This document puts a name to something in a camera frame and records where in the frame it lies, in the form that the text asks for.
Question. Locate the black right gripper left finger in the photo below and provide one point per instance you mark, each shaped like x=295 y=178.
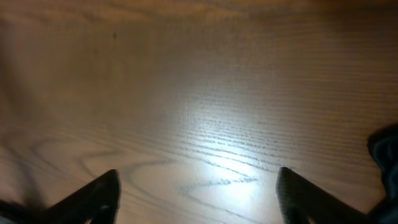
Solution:
x=95 y=203

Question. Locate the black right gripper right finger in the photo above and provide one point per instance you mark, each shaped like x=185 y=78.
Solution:
x=301 y=202

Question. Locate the black patterned garment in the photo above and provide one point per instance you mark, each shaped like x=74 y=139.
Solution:
x=382 y=147

